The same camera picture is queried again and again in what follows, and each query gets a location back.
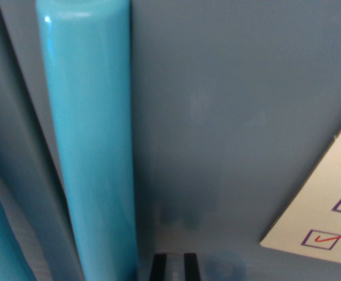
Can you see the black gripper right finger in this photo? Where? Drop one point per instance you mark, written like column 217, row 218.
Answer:
column 191, row 267

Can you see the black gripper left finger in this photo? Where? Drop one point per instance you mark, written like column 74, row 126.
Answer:
column 159, row 267

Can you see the gray-blue fridge door with display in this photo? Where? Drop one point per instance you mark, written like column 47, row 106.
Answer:
column 12, row 131

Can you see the cream checklist card with fruits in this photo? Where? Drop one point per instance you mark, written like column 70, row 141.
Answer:
column 319, row 210

